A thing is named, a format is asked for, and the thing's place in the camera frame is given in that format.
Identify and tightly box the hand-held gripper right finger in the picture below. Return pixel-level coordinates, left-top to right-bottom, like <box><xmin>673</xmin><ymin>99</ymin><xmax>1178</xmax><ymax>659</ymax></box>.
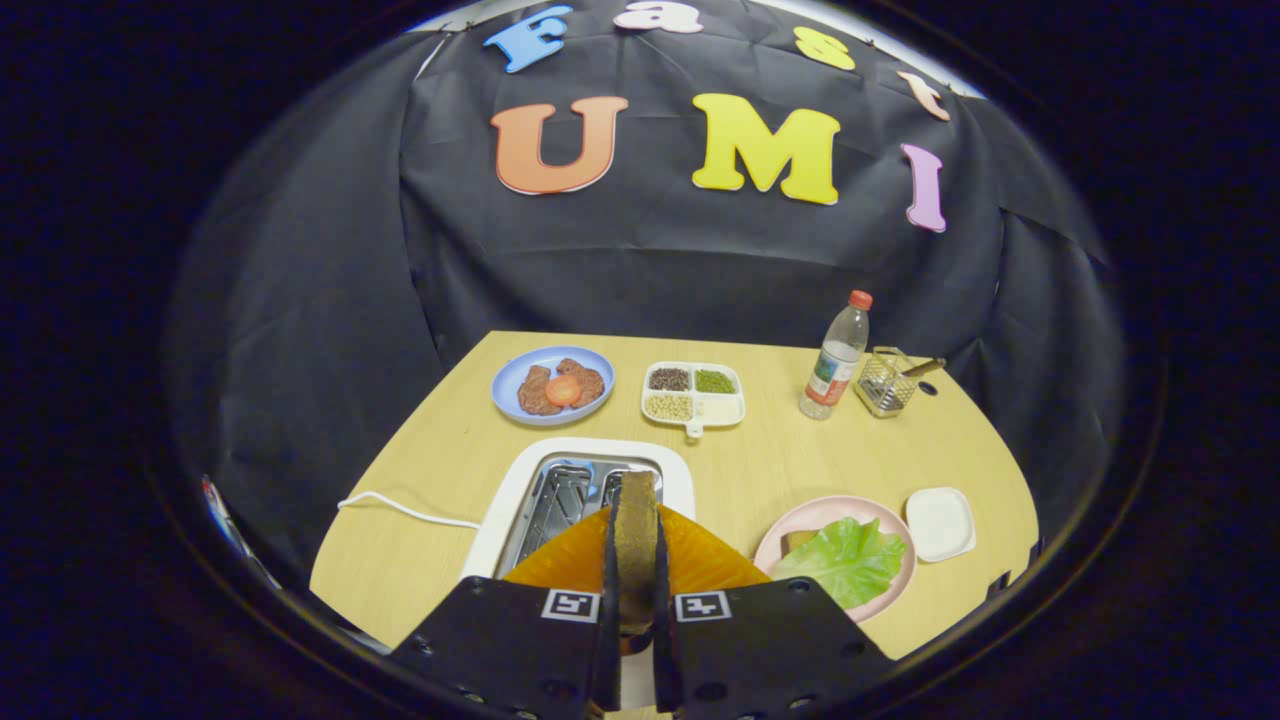
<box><xmin>652</xmin><ymin>503</ymin><xmax>896</xmax><ymax>720</ymax></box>

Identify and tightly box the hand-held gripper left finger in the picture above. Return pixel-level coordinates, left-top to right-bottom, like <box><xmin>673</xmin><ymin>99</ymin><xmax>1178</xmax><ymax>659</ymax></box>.
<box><xmin>390</xmin><ymin>505</ymin><xmax>623</xmax><ymax>720</ymax></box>

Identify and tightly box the green lettuce leaf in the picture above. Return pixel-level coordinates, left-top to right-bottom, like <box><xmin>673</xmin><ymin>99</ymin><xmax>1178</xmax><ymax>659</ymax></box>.
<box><xmin>772</xmin><ymin>516</ymin><xmax>908</xmax><ymax>611</ymax></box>

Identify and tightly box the plain brown bread slice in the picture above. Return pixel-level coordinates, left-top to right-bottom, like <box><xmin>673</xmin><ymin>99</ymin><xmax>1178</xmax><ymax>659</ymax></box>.
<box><xmin>612</xmin><ymin>470</ymin><xmax>661</xmax><ymax>636</ymax></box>

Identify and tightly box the pink round plate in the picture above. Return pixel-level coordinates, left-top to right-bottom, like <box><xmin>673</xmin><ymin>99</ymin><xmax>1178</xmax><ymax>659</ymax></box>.
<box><xmin>753</xmin><ymin>495</ymin><xmax>918</xmax><ymax>625</ymax></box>

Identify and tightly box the white toaster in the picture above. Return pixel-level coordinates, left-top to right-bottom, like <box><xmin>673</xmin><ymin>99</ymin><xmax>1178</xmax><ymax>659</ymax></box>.
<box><xmin>460</xmin><ymin>437</ymin><xmax>696</xmax><ymax>581</ymax></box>

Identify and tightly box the small white square plate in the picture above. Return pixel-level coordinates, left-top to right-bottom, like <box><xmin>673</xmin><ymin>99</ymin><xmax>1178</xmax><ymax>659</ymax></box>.
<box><xmin>905</xmin><ymin>487</ymin><xmax>977</xmax><ymax>563</ymax></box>

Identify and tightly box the white divided dish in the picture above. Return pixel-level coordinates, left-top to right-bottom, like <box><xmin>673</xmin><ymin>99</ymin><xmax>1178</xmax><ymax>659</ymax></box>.
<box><xmin>640</xmin><ymin>361</ymin><xmax>747</xmax><ymax>441</ymax></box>

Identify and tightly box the brown meat piece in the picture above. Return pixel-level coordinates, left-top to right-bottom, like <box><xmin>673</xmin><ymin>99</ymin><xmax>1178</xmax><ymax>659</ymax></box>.
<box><xmin>517</xmin><ymin>365</ymin><xmax>563</xmax><ymax>416</ymax></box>
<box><xmin>556</xmin><ymin>358</ymin><xmax>606</xmax><ymax>406</ymax></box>

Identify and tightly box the blue round plate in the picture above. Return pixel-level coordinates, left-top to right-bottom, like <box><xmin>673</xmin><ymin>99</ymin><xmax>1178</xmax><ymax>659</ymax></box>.
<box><xmin>491</xmin><ymin>346</ymin><xmax>616</xmax><ymax>428</ymax></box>

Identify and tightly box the clear plastic water bottle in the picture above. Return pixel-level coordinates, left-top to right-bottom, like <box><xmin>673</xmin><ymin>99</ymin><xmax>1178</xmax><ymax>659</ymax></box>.
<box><xmin>798</xmin><ymin>290</ymin><xmax>874</xmax><ymax>421</ymax></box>

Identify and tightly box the black backdrop cloth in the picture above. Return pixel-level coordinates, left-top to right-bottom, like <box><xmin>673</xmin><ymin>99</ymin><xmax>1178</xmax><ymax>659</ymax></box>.
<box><xmin>165</xmin><ymin>0</ymin><xmax>1126</xmax><ymax>601</ymax></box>

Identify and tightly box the white power cable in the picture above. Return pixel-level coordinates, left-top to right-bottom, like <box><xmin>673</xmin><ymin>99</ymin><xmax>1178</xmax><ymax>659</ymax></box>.
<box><xmin>337</xmin><ymin>490</ymin><xmax>483</xmax><ymax>531</ymax></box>

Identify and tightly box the metal wire utensil holder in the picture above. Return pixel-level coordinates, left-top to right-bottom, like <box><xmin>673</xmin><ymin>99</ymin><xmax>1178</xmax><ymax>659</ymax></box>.
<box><xmin>854</xmin><ymin>346</ymin><xmax>919</xmax><ymax>419</ymax></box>

